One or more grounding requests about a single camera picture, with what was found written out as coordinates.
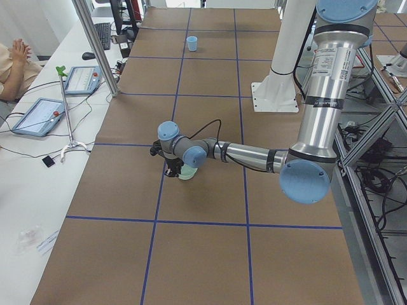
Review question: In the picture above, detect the clear plastic bag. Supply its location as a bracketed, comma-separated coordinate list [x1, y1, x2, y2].
[15, 225, 43, 255]

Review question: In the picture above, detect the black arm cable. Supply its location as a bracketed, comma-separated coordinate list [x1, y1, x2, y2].
[187, 119, 287, 174]

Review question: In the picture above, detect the small black square device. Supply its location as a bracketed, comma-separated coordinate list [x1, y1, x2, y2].
[42, 156, 55, 168]

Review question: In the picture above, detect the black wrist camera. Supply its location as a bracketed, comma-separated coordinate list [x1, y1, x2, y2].
[149, 140, 163, 157]

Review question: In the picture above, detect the near teach pendant tablet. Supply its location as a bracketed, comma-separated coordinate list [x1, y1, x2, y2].
[11, 98, 65, 137]

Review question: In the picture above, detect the far teach pendant tablet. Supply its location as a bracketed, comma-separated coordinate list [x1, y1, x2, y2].
[64, 66, 102, 95]

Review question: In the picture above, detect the teach pendant tablet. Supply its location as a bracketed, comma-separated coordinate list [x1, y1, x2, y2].
[11, 98, 65, 137]
[64, 66, 102, 95]

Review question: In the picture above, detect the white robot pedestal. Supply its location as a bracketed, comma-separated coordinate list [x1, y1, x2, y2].
[251, 0, 317, 113]

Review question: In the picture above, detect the light blue cup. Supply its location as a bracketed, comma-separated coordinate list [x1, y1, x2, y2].
[186, 36, 198, 52]

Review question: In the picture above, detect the black keyboard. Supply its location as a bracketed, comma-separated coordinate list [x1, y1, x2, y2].
[93, 22, 111, 50]

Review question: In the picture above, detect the mint green bowl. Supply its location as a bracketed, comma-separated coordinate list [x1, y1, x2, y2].
[178, 164, 198, 180]

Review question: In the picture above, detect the metal stand with green clip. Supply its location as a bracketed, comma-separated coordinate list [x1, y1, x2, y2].
[56, 65, 90, 163]

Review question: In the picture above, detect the seated person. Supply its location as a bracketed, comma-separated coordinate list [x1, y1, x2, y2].
[1, 38, 43, 102]

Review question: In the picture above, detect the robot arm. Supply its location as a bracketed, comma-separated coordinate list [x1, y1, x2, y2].
[150, 1, 377, 204]

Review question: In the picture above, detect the aluminium frame post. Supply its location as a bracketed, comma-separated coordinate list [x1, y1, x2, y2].
[72, 0, 119, 97]

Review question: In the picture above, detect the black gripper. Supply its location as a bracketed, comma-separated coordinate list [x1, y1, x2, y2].
[165, 158, 184, 177]

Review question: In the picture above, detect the black computer mouse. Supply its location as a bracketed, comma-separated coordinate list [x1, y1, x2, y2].
[81, 51, 95, 60]

